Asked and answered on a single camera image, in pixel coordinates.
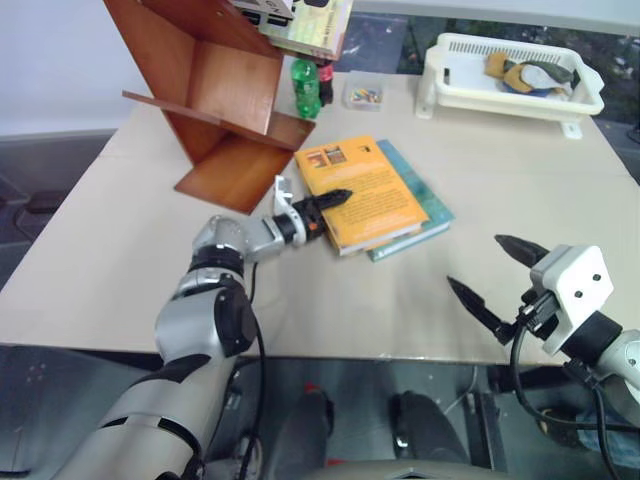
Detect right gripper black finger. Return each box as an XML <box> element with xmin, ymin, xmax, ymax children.
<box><xmin>493</xmin><ymin>233</ymin><xmax>550</xmax><ymax>276</ymax></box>
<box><xmin>446</xmin><ymin>275</ymin><xmax>504</xmax><ymax>334</ymax></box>

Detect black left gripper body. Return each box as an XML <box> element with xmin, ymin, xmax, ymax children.
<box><xmin>296</xmin><ymin>199</ymin><xmax>329</xmax><ymax>246</ymax></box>

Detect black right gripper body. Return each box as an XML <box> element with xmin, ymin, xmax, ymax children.
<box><xmin>493</xmin><ymin>288</ymin><xmax>564</xmax><ymax>347</ymax></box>

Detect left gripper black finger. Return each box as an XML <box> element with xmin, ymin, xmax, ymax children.
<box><xmin>305</xmin><ymin>188</ymin><xmax>356</xmax><ymax>214</ymax></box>

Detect orange hardcover book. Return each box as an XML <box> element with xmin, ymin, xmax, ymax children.
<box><xmin>293</xmin><ymin>134</ymin><xmax>431</xmax><ymax>258</ymax></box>

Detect teal hardcover book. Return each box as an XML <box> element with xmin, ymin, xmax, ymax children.
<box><xmin>366</xmin><ymin>138</ymin><xmax>456</xmax><ymax>264</ymax></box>

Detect wooden bookshelf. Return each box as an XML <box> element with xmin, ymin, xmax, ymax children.
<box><xmin>103</xmin><ymin>0</ymin><xmax>317</xmax><ymax>216</ymax></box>

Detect yellow-green book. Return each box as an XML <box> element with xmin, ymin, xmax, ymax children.
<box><xmin>259</xmin><ymin>0</ymin><xmax>354</xmax><ymax>62</ymax></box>

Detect white and black book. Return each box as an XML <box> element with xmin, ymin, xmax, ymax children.
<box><xmin>233</xmin><ymin>0</ymin><xmax>296</xmax><ymax>29</ymax></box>

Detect clear box with coloured bits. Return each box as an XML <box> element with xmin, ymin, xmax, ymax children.
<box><xmin>341</xmin><ymin>70</ymin><xmax>390</xmax><ymax>113</ymax></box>

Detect green plastic bottle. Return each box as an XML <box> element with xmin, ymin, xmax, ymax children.
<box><xmin>289</xmin><ymin>58</ymin><xmax>322</xmax><ymax>120</ymax></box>

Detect dark cola bottle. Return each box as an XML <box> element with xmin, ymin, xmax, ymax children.
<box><xmin>316</xmin><ymin>60</ymin><xmax>335</xmax><ymax>107</ymax></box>

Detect dark rounded shape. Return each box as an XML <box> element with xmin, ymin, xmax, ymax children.
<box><xmin>388</xmin><ymin>390</ymin><xmax>471</xmax><ymax>464</ymax></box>

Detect white plastic basket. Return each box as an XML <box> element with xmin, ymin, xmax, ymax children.
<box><xmin>415</xmin><ymin>32</ymin><xmax>606</xmax><ymax>139</ymax></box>

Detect items in basket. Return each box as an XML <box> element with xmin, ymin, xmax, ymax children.
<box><xmin>483</xmin><ymin>51</ymin><xmax>581</xmax><ymax>97</ymax></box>

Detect black floor object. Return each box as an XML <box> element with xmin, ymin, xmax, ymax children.
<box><xmin>0</xmin><ymin>189</ymin><xmax>66</xmax><ymax>236</ymax></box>

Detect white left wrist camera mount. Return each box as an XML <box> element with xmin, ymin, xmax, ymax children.
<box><xmin>271</xmin><ymin>174</ymin><xmax>297</xmax><ymax>217</ymax></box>

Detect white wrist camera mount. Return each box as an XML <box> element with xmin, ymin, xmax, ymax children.
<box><xmin>529</xmin><ymin>243</ymin><xmax>615</xmax><ymax>355</ymax></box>
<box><xmin>271</xmin><ymin>174</ymin><xmax>297</xmax><ymax>217</ymax></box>

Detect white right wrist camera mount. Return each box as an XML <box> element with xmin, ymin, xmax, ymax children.
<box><xmin>529</xmin><ymin>243</ymin><xmax>615</xmax><ymax>355</ymax></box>

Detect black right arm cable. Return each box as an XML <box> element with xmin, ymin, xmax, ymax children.
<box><xmin>508</xmin><ymin>299</ymin><xmax>640</xmax><ymax>480</ymax></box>

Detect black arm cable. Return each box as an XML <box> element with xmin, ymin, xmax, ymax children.
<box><xmin>239</xmin><ymin>259</ymin><xmax>270</xmax><ymax>480</ymax></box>
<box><xmin>508</xmin><ymin>299</ymin><xmax>640</xmax><ymax>480</ymax></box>

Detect thin white cable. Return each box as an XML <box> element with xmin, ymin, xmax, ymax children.
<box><xmin>444</xmin><ymin>367</ymin><xmax>481</xmax><ymax>414</ymax></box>

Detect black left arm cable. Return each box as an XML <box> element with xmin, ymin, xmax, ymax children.
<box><xmin>239</xmin><ymin>259</ymin><xmax>270</xmax><ymax>480</ymax></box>

